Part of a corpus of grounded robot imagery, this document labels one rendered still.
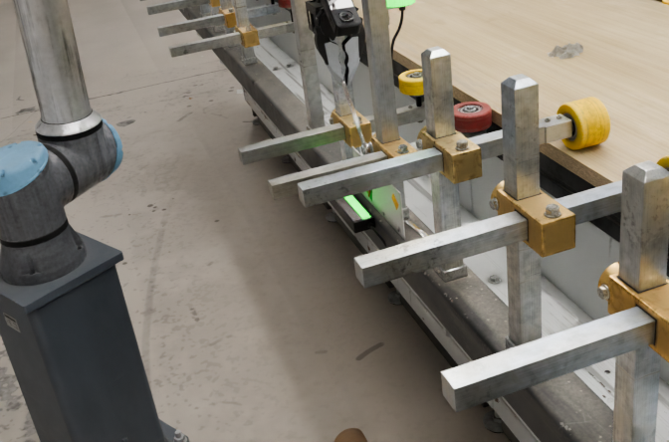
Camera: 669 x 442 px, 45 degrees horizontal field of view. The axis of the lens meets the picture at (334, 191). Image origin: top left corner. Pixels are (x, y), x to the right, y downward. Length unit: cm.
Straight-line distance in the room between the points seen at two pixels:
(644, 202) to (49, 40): 134
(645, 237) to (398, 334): 166
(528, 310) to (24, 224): 111
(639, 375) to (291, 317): 176
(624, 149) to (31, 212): 120
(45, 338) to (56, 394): 15
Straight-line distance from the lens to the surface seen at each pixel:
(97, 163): 196
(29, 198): 185
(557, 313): 150
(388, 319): 257
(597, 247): 141
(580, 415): 118
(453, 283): 144
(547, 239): 107
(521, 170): 110
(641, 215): 89
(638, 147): 144
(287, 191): 150
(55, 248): 190
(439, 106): 130
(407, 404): 226
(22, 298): 188
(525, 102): 107
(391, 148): 154
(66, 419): 205
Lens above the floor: 149
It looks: 26 degrees down
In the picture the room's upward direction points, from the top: 8 degrees counter-clockwise
